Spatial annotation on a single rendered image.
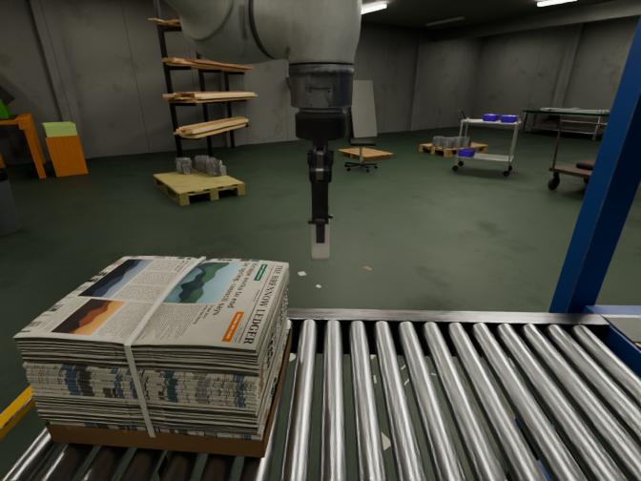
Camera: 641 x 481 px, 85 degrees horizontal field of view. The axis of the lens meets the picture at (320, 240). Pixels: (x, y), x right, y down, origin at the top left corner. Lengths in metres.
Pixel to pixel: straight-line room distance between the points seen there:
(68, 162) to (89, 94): 2.11
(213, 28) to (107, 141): 8.59
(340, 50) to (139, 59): 8.71
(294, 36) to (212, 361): 0.46
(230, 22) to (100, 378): 0.56
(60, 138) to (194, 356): 6.88
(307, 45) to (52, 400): 0.66
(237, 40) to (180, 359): 0.46
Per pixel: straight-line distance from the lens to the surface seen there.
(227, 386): 0.59
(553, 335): 1.10
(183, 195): 4.77
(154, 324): 0.63
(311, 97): 0.50
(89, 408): 0.73
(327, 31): 0.49
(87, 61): 9.06
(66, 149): 7.37
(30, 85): 9.07
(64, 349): 0.67
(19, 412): 0.92
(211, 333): 0.56
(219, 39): 0.57
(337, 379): 0.81
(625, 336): 1.20
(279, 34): 0.52
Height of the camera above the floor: 1.37
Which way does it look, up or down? 24 degrees down
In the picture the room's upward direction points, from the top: straight up
